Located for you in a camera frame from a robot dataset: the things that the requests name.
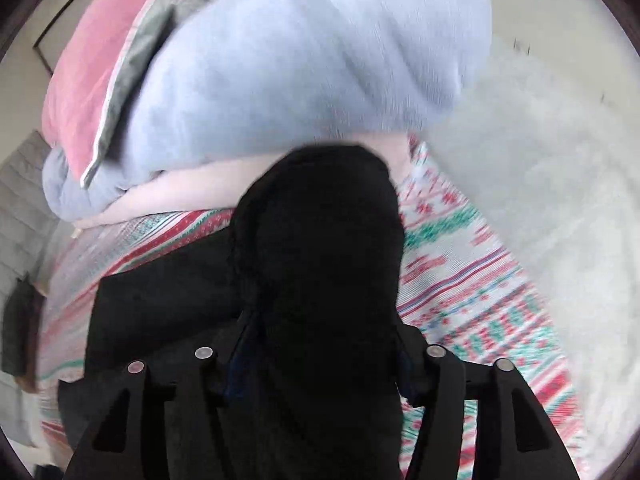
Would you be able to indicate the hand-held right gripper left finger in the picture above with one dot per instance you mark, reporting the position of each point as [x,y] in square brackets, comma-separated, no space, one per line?
[190,400]

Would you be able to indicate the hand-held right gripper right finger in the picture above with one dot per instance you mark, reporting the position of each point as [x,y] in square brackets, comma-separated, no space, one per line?
[445,390]

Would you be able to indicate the black jacket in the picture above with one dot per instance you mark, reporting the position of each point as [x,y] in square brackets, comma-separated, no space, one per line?
[320,240]

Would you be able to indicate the patterned bed sheet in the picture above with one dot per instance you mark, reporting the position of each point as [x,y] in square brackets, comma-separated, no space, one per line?
[450,285]

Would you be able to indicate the pale pink blanket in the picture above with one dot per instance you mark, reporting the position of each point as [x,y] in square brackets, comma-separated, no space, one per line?
[165,200]

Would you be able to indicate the white fluffy rug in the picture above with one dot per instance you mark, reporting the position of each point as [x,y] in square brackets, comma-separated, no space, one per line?
[540,160]

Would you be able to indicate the grey quilted mat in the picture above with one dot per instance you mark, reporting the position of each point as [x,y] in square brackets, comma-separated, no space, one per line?
[25,200]

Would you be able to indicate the pink velvet pillow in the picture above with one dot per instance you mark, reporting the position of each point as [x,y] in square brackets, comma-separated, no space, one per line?
[95,75]

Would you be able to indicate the light blue fleece blanket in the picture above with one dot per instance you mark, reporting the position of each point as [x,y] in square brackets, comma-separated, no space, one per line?
[300,60]

